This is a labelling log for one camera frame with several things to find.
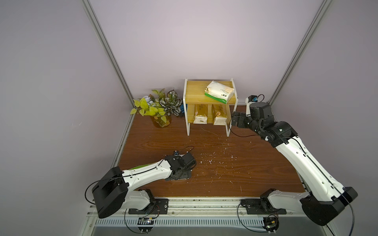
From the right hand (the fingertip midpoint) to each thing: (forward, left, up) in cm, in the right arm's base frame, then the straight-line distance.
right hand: (240, 112), depth 70 cm
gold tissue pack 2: (+7, +9, -9) cm, 14 cm away
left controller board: (-44, +47, -36) cm, 74 cm away
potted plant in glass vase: (+11, +44, -8) cm, 46 cm away
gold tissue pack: (+7, +19, -10) cm, 23 cm away
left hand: (-21, +29, -31) cm, 47 cm away
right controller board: (-41, -15, -35) cm, 57 cm away
